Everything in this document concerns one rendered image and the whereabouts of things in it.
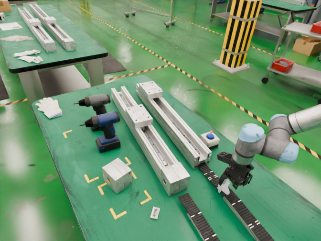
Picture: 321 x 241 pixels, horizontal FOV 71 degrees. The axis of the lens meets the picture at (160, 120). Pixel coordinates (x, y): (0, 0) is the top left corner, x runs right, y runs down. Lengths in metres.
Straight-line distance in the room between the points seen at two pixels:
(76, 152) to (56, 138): 0.17
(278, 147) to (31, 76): 2.18
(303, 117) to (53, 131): 1.26
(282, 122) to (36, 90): 2.20
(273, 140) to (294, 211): 0.45
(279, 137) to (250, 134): 0.11
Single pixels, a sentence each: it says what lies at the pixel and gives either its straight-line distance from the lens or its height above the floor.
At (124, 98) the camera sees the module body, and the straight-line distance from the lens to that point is 1.60.
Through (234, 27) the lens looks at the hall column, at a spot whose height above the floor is 0.70.
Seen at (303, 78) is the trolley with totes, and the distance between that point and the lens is 3.92.
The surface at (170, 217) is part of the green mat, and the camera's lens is 1.03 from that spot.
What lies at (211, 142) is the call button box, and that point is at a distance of 1.28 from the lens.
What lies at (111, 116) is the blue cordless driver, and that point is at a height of 0.99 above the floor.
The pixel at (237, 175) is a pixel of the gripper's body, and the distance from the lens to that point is 0.97.
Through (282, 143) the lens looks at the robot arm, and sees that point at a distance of 0.87.
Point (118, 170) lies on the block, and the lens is 1.05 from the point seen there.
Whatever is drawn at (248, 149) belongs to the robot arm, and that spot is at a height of 1.12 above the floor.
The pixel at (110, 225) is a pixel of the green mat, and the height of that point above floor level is 0.78.
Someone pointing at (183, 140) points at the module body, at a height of 0.86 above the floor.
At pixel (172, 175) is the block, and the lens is 1.03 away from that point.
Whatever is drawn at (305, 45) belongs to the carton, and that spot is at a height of 0.17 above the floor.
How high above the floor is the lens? 1.67
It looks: 37 degrees down
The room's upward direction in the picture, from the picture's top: 4 degrees clockwise
